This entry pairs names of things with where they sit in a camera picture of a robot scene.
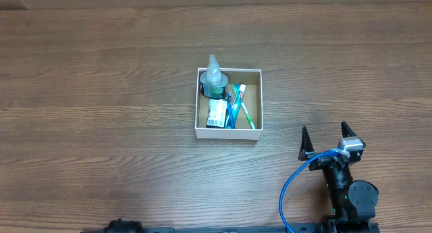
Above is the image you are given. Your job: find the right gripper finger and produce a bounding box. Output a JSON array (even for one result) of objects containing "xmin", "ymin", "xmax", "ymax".
[
  {"xmin": 341, "ymin": 121, "xmax": 357, "ymax": 138},
  {"xmin": 298, "ymin": 126, "xmax": 315, "ymax": 160}
]

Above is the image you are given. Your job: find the green white toothbrush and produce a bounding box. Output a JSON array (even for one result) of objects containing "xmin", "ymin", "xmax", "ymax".
[{"xmin": 232, "ymin": 84, "xmax": 255, "ymax": 129}]

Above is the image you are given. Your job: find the white teal toothpaste tube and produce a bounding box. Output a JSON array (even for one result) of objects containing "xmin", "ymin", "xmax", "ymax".
[{"xmin": 232, "ymin": 84, "xmax": 246, "ymax": 129}]

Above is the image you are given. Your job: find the blue disposable razor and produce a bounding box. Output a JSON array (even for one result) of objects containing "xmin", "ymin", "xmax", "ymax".
[{"xmin": 225, "ymin": 93, "xmax": 235, "ymax": 129}]

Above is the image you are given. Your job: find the clear spray bottle green liquid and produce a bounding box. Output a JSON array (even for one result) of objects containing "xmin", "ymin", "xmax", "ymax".
[{"xmin": 199, "ymin": 55, "xmax": 228, "ymax": 99}]

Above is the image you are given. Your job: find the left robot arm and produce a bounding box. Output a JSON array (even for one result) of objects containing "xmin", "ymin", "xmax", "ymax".
[{"xmin": 103, "ymin": 218, "xmax": 142, "ymax": 233}]

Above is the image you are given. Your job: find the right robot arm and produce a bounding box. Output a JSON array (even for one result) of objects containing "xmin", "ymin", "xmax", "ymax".
[{"xmin": 298, "ymin": 122, "xmax": 379, "ymax": 233}]

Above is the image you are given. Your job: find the white cardboard box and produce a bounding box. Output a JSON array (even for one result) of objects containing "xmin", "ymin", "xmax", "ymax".
[{"xmin": 194, "ymin": 68, "xmax": 263, "ymax": 140}]

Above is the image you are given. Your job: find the right blue cable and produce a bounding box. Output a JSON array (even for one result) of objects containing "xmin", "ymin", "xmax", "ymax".
[{"xmin": 278, "ymin": 149, "xmax": 342, "ymax": 233}]

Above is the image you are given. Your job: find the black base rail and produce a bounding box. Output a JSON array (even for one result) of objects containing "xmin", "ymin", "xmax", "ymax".
[{"xmin": 81, "ymin": 223, "xmax": 380, "ymax": 233}]

